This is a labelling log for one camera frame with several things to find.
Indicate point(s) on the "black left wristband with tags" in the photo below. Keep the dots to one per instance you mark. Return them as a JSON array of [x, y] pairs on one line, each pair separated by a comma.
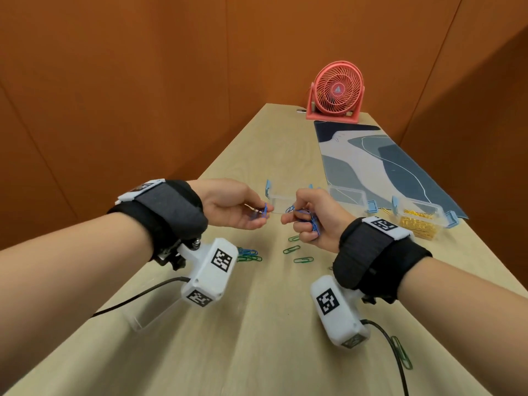
[[173, 214]]

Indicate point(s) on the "person's right hand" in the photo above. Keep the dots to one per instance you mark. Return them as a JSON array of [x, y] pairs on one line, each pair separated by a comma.
[[326, 218]]

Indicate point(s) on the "black right wristband with tags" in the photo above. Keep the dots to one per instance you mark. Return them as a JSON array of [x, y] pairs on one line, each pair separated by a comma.
[[379, 259]]

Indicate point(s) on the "black wristband with tags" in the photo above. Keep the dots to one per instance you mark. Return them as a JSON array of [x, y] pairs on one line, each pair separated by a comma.
[[173, 214], [379, 259]]

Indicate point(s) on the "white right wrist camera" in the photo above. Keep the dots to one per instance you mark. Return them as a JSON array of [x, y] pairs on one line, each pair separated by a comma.
[[342, 321]]

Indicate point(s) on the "person's left hand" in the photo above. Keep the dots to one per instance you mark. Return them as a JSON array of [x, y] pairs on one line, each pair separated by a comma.
[[227, 202]]

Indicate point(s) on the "heap of gold paper clips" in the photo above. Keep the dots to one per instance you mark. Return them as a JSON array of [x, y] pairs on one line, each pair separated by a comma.
[[418, 226]]

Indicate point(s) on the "clear box with blue latches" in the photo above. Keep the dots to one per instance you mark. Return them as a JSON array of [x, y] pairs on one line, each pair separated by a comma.
[[420, 206], [280, 197], [350, 195]]

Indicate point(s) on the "bunch of blue paper clips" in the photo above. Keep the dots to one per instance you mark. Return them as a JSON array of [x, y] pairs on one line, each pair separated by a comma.
[[313, 221]]

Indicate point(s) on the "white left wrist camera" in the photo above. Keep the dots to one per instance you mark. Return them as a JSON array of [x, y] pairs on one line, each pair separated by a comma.
[[210, 276]]

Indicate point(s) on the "single green paper clip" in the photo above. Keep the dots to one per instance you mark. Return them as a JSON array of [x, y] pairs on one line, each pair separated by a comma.
[[402, 353]]

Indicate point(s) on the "pink desk fan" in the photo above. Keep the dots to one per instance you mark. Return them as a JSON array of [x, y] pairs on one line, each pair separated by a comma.
[[337, 88]]

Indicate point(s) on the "person's right forearm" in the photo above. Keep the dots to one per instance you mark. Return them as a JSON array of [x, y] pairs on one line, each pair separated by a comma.
[[474, 317]]

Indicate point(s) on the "clear plastic lid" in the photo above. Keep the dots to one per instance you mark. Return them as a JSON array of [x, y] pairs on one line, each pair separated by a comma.
[[152, 313]]

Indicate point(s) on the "single blue paper clip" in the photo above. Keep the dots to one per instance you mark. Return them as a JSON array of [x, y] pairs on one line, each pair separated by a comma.
[[264, 211]]

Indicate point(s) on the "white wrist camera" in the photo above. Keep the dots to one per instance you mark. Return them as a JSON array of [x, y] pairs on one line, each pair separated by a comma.
[[210, 276], [342, 321]]

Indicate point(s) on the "blue patterned desk mat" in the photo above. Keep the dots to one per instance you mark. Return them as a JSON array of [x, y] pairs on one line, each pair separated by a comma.
[[404, 169]]

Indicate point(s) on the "person's left forearm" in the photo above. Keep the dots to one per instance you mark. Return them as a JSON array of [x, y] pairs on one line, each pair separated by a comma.
[[62, 292]]

